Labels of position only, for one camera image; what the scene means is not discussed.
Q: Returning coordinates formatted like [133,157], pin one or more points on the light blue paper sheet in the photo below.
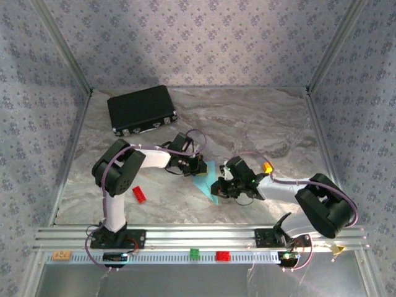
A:
[205,185]

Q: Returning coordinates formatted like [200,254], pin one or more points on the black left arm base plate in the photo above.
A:
[139,238]

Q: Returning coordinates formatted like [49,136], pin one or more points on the yellow cube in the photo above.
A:
[266,168]

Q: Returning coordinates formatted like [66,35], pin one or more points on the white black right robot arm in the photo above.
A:
[278,190]

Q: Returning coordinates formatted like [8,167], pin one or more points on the aluminium side rail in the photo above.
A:
[316,117]
[76,139]

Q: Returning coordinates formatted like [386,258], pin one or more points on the long red toy brick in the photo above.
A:
[139,195]

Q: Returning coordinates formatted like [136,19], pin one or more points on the square red toy brick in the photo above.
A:
[223,256]

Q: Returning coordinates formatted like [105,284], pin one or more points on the orange toy brick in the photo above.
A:
[61,255]

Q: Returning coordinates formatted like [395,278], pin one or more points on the small gold triangular piece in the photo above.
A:
[338,249]

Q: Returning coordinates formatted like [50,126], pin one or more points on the black hard case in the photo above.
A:
[136,105]

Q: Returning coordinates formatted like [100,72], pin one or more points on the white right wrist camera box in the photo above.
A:
[226,174]

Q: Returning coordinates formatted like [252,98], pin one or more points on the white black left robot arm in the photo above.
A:
[156,159]

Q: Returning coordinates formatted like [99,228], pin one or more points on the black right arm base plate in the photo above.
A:
[263,238]

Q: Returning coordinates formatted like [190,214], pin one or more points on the aluminium mounting rail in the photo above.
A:
[201,236]

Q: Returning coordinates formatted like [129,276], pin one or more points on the aluminium corner post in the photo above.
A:
[334,46]
[65,46]

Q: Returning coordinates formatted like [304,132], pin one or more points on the green toy brick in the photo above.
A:
[194,253]

